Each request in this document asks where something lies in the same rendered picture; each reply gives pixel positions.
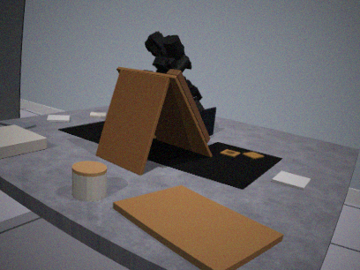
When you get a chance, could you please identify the tan flat rectangular board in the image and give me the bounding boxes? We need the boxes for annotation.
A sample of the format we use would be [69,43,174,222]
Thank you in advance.
[113,185,284,270]

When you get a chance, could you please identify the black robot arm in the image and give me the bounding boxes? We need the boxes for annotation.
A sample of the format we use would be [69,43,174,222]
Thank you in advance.
[145,32,204,112]

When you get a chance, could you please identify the white flat rectangular block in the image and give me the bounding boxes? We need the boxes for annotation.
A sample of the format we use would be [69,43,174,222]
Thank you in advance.
[47,115,70,123]
[271,171,311,191]

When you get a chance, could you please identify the grey cylindrical container with tan lid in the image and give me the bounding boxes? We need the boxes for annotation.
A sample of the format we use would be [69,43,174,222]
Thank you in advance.
[71,161,107,202]

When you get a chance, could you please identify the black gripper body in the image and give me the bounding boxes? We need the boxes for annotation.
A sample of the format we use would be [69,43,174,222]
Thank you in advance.
[158,63,190,89]

